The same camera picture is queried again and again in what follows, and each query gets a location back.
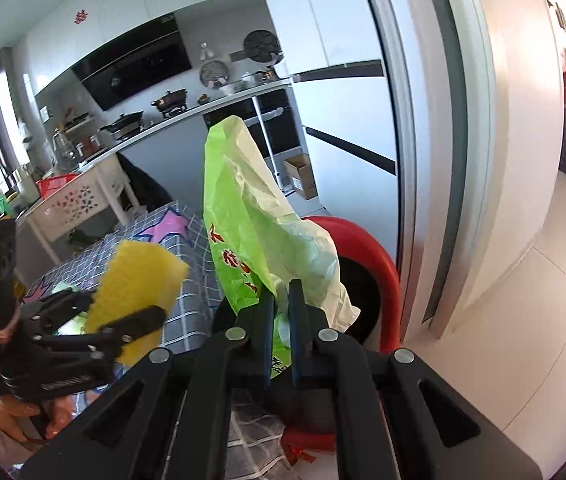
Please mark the white chair with cut-out back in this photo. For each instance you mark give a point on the white chair with cut-out back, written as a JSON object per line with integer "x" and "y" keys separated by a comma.
{"x": 73, "y": 200}

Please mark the white stick mop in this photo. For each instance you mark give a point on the white stick mop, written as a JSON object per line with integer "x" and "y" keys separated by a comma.
{"x": 265, "y": 135}

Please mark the white bowl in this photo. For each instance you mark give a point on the white bowl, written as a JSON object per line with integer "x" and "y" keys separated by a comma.
{"x": 230, "y": 87}

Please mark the black wok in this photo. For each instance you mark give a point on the black wok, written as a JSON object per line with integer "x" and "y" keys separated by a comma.
{"x": 123, "y": 122}

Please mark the grey checkered tablecloth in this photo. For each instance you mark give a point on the grey checkered tablecloth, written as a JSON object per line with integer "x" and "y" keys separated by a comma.
{"x": 188, "y": 300}

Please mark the round metal steamer rack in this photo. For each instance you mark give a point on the round metal steamer rack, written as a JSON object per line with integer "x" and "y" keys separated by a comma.
{"x": 213, "y": 72}

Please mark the black range hood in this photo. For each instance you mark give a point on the black range hood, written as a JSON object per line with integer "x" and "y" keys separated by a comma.
{"x": 133, "y": 65}

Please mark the cardboard box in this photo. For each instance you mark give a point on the cardboard box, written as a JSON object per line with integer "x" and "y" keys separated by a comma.
{"x": 303, "y": 175}

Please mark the large yellow foam fruit net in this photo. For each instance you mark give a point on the large yellow foam fruit net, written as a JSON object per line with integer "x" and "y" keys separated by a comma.
{"x": 133, "y": 275}

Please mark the red plastic stool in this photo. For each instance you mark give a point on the red plastic stool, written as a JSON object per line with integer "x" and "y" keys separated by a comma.
{"x": 363, "y": 240}

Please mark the green dish soap bottle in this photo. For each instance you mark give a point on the green dish soap bottle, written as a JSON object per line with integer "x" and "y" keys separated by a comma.
{"x": 1, "y": 201}

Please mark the black trash bin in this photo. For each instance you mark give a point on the black trash bin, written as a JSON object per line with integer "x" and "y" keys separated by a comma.
{"x": 360, "y": 300}

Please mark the white refrigerator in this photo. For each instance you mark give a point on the white refrigerator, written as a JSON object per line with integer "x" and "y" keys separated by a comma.
{"x": 343, "y": 110}

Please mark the red paper cabinet sticker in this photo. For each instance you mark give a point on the red paper cabinet sticker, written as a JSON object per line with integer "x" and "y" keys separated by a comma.
{"x": 81, "y": 16}

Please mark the black built-in oven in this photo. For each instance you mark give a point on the black built-in oven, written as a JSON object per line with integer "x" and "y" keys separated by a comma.
{"x": 288, "y": 125}

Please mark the round black wall tray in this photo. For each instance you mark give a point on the round black wall tray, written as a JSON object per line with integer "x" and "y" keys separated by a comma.
{"x": 259, "y": 44}

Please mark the green plastic bag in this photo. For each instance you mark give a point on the green plastic bag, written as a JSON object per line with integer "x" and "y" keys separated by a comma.
{"x": 248, "y": 210}

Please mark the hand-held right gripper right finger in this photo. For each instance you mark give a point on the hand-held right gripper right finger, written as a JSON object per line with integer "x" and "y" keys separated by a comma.
{"x": 299, "y": 355}

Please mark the dark jacket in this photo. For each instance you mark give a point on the dark jacket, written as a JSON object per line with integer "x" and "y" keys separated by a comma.
{"x": 143, "y": 185}

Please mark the person's left hand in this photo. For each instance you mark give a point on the person's left hand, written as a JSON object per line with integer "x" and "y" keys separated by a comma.
{"x": 18, "y": 410}

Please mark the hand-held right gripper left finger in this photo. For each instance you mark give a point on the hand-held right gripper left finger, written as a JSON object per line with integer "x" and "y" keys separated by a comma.
{"x": 264, "y": 355}

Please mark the red plastic basket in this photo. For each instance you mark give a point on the red plastic basket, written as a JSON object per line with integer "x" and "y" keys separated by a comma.
{"x": 55, "y": 185}

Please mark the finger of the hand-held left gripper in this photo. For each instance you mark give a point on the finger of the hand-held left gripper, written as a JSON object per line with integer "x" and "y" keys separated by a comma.
{"x": 133, "y": 321}
{"x": 63, "y": 305}

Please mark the brown clay pot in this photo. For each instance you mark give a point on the brown clay pot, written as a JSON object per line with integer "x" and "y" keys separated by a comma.
{"x": 170, "y": 99}

